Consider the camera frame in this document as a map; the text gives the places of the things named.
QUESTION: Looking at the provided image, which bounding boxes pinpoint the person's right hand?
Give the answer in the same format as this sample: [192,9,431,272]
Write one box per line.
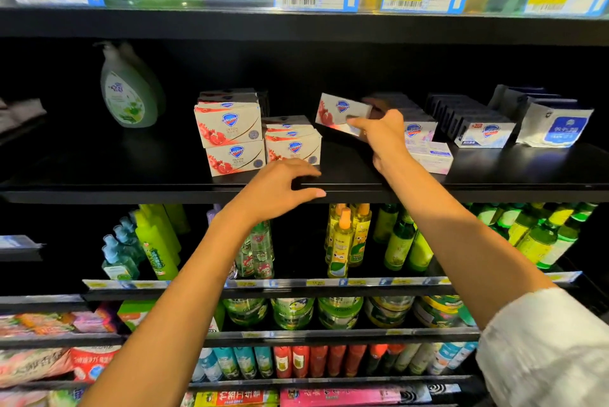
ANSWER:
[347,109,411,175]

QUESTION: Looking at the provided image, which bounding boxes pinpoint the person's left hand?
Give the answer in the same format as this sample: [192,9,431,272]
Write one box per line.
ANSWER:
[231,157,327,228]

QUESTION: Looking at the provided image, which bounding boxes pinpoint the pale green pump soap bottle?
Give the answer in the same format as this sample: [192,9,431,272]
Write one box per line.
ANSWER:
[95,40,166,130]

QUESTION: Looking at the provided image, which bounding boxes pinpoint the black store shelf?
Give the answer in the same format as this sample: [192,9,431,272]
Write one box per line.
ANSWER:
[0,235,129,407]
[0,7,609,407]

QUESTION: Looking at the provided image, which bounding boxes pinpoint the person's right forearm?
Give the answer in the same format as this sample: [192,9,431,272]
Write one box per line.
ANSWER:
[381,156,559,329]

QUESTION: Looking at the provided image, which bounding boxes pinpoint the person's left forearm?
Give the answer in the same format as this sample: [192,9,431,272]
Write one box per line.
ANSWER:
[81,210,256,407]

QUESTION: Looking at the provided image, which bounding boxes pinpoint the row of white pink soap boxes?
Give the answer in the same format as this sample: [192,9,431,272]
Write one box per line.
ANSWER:
[366,92,440,145]

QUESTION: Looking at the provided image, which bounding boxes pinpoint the single white pink soap box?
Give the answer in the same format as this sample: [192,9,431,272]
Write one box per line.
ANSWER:
[409,141,455,177]

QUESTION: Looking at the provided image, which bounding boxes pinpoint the clear green spray bottles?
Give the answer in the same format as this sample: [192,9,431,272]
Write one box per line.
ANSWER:
[207,207,276,280]

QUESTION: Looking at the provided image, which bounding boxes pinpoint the row of white blue soap boxes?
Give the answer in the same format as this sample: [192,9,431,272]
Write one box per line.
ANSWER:
[426,92,518,151]

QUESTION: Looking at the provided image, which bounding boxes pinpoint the green lidded wipe tub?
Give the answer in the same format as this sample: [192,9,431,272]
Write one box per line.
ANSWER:
[272,297,316,331]
[318,295,365,331]
[223,297,270,328]

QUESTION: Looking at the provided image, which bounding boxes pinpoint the row of white upright packs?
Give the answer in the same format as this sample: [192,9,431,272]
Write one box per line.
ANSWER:
[490,84,596,150]

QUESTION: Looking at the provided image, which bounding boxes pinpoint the green white box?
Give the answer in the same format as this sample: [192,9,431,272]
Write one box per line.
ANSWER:
[117,300,159,333]

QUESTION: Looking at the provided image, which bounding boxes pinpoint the yellow red packets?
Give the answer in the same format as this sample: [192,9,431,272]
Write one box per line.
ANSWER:
[194,387,280,407]

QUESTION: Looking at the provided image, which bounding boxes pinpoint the long pink packet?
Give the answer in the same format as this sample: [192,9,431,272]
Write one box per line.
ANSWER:
[278,384,435,407]

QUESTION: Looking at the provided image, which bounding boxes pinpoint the red snack packet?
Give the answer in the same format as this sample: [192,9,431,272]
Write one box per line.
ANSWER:
[69,345,123,385]

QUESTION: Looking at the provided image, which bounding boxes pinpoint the pile of white wipe packets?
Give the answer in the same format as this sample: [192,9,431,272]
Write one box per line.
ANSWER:
[0,98,47,135]

